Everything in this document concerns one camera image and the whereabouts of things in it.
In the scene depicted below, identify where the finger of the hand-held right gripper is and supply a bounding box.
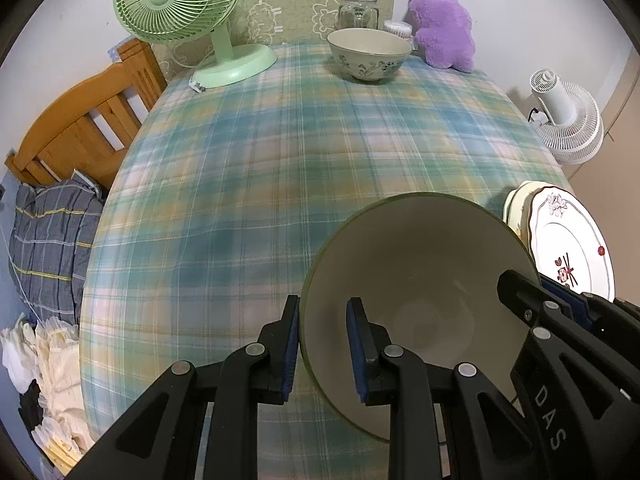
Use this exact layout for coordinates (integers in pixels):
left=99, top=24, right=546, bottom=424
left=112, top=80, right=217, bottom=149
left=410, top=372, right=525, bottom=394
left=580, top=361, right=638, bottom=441
left=582, top=294, right=640, bottom=342
left=497, top=269, right=587, bottom=335

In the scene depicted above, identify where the white standing fan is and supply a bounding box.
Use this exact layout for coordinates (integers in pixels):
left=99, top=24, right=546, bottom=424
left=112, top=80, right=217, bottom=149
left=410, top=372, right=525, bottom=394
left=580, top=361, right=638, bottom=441
left=527, top=69, right=605, bottom=165

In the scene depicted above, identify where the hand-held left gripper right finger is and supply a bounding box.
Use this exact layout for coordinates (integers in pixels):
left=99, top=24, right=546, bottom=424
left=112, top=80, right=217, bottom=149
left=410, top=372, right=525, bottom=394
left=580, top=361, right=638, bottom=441
left=346, top=297, right=548, bottom=480

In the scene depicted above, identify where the pile of pale clothes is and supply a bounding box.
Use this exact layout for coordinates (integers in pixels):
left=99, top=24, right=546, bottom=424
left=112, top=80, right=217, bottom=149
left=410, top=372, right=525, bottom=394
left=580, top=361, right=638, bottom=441
left=0, top=312, right=96, bottom=476

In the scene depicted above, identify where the beige door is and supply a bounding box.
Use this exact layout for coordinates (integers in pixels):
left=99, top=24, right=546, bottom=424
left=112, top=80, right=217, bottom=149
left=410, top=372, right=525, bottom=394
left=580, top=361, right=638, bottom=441
left=570, top=52, right=640, bottom=241

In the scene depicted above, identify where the cotton swab container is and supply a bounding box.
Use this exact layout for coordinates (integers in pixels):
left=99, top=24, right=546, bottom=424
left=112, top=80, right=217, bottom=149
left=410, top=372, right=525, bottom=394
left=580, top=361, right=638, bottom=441
left=383, top=20, right=413, bottom=41

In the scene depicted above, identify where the white plate with red pattern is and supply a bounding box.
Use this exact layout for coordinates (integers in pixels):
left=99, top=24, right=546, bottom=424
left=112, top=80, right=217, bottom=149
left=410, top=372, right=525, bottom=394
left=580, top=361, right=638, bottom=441
left=527, top=186, right=616, bottom=301

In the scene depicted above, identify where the glass jar with black lid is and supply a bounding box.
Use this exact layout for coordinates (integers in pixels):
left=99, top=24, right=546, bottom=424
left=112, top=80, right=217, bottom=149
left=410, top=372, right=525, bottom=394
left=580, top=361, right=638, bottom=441
left=338, top=0, right=380, bottom=31

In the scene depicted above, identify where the purple plush toy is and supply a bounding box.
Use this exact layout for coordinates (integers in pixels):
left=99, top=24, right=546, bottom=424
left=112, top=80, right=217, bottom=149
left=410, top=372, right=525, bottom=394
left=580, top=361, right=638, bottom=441
left=407, top=0, right=476, bottom=72

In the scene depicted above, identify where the plaid tablecloth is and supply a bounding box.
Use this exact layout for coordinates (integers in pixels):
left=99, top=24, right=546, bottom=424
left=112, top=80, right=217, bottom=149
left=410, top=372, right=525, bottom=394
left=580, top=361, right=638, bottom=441
left=80, top=40, right=581, bottom=480

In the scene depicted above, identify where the grey plaid blanket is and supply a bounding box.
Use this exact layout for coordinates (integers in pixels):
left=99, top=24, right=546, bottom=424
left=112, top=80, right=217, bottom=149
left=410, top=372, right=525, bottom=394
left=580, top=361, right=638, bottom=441
left=7, top=170, right=106, bottom=326

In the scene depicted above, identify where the floral ceramic bowl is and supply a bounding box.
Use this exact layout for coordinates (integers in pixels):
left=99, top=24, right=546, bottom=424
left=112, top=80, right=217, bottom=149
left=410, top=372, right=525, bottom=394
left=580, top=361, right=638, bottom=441
left=326, top=27, right=413, bottom=83
left=300, top=191, right=541, bottom=443

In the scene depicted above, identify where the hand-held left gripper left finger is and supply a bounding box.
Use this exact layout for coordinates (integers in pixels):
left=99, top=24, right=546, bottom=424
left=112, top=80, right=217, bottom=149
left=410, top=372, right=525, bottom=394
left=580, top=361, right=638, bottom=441
left=65, top=295, right=301, bottom=480

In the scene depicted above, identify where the cream plate with yellow flowers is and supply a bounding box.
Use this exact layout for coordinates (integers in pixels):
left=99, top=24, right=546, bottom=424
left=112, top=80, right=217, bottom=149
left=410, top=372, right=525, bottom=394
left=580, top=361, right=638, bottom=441
left=502, top=180, right=538, bottom=241

